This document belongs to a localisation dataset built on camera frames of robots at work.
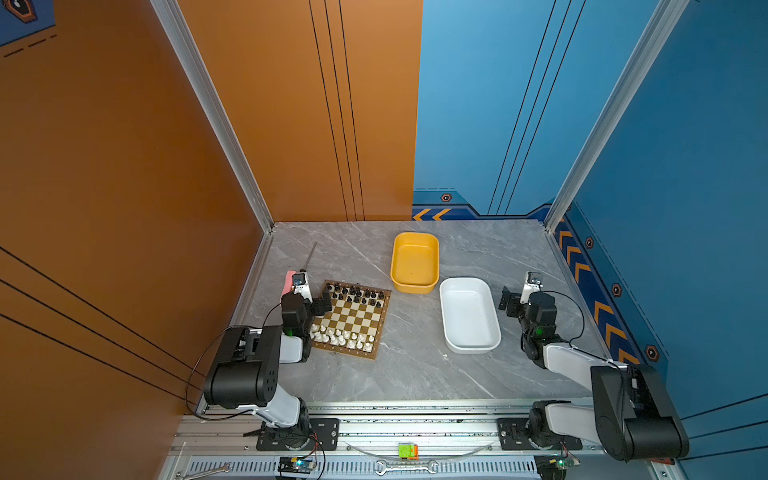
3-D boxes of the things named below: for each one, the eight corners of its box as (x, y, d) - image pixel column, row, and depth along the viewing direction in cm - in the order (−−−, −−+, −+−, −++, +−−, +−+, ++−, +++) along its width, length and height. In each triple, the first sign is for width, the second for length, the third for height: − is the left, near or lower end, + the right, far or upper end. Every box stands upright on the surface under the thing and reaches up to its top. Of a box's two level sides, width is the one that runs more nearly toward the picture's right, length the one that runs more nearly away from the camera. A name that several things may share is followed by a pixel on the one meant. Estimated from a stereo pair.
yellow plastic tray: (390, 296, 101) (390, 286, 96) (390, 242, 117) (390, 231, 112) (442, 296, 101) (444, 286, 96) (435, 242, 117) (437, 231, 112)
